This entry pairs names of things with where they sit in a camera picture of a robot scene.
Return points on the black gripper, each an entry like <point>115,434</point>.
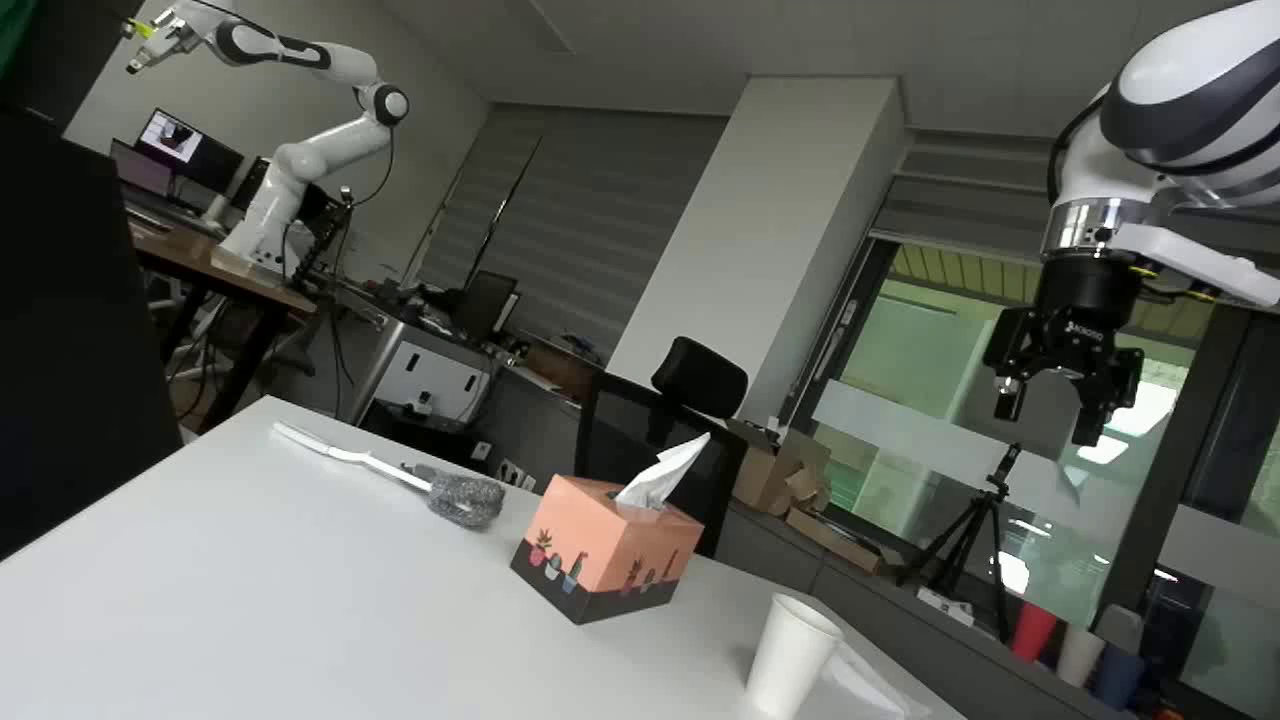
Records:
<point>1074,333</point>

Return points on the white tissue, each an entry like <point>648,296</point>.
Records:
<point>661,478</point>

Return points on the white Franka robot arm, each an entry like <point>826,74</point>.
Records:
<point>1203,95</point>

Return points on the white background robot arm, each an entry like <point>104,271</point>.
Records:
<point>285,174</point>

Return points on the open brown cardboard box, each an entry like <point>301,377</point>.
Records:
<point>765,483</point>

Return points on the orange tissue box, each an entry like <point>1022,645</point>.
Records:
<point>600,541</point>

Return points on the red plastic cup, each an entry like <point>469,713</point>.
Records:
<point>1034,633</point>

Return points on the white plastic cup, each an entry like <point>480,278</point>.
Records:
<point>1083,658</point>

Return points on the flat brown cardboard piece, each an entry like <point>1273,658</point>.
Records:
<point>834,541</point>

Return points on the blue plastic cup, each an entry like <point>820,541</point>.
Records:
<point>1123,677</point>

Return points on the grey low window cabinet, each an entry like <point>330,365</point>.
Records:
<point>855,620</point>

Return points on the black office chair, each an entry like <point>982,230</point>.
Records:
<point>700,377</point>

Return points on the white paper cup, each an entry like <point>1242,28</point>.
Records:
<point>790,654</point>

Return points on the grey roller blind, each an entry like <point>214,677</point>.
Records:
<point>585,226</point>

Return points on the grey crumpled scrubber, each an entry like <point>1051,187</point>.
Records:
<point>465,503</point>

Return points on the grey drawer cabinet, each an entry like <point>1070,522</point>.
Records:
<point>424,377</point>

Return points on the wooden desk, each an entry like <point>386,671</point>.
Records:
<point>227,264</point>

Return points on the lit computer monitor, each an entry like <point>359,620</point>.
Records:
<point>187,150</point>

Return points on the black partition panel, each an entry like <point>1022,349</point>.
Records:
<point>74,344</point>

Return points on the black camera tripod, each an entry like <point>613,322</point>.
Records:
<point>984,512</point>

